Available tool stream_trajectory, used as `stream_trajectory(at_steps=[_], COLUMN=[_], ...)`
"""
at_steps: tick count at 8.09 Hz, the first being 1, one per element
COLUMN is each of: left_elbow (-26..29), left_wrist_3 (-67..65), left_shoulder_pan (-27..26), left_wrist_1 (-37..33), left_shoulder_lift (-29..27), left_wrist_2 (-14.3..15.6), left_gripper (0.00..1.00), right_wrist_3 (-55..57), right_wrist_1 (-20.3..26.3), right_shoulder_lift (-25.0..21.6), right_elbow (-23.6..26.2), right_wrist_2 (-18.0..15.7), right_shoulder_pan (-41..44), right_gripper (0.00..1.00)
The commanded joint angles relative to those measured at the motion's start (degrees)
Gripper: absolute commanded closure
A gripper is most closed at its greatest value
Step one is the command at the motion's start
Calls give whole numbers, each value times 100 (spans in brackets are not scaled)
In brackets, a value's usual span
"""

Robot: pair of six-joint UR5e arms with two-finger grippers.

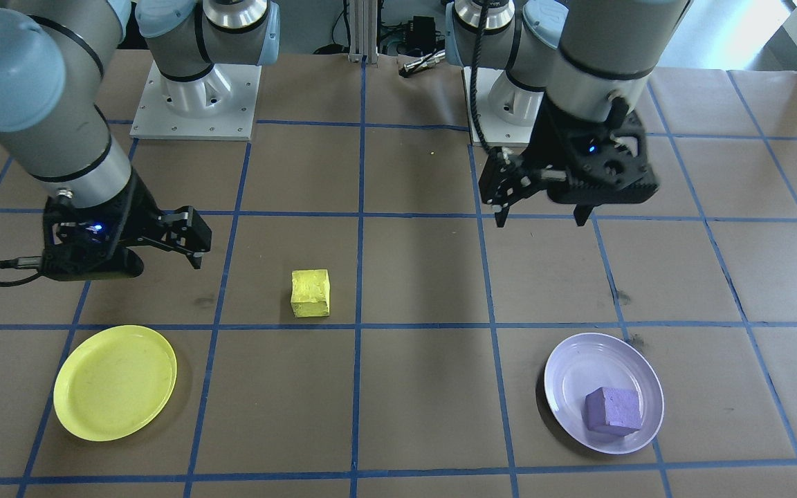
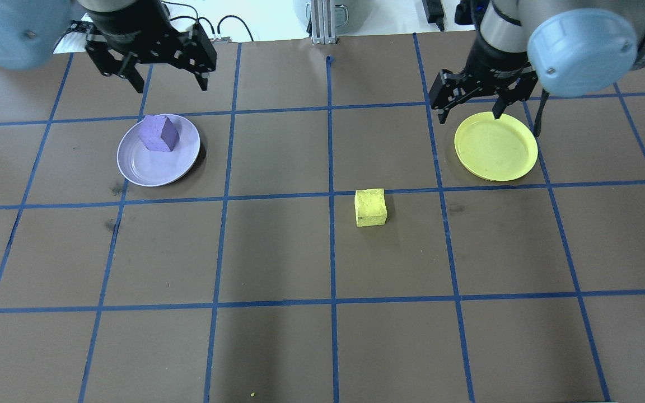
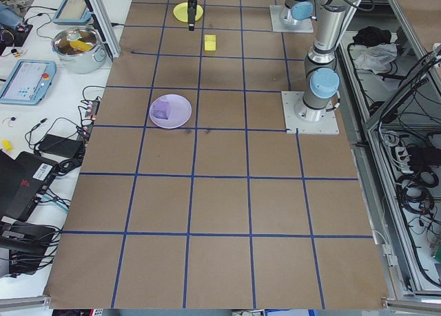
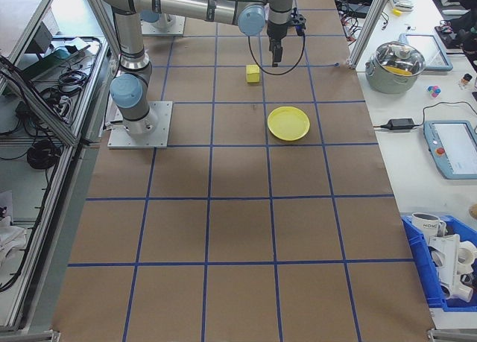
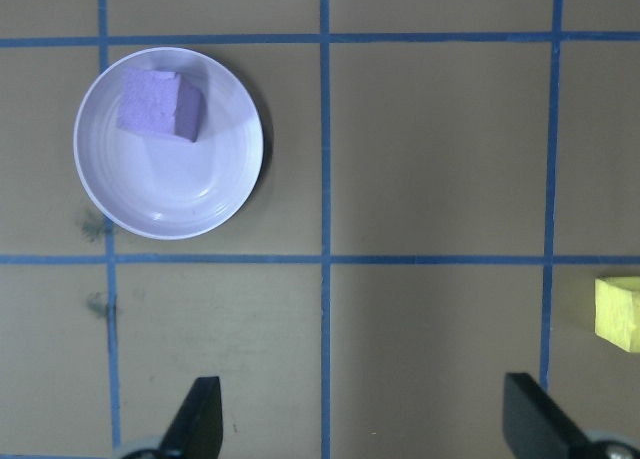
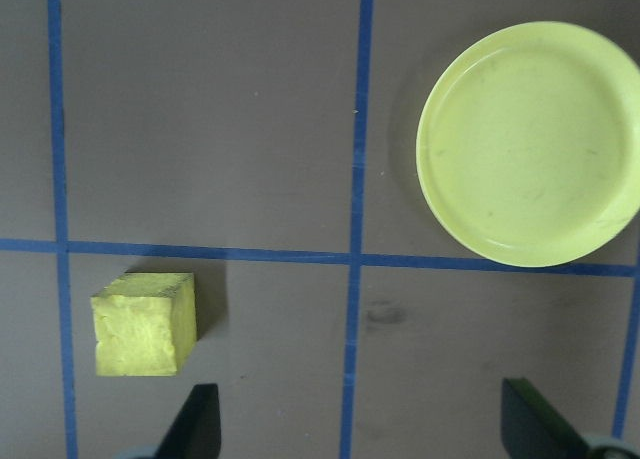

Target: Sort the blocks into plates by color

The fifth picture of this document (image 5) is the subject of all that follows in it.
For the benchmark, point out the yellow foam block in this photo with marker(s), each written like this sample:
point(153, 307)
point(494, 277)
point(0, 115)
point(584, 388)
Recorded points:
point(617, 314)

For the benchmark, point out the purple plate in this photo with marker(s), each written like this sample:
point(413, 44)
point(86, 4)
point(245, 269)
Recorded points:
point(170, 189)

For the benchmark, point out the purple foam block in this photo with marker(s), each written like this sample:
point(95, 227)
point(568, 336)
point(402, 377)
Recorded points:
point(150, 104)

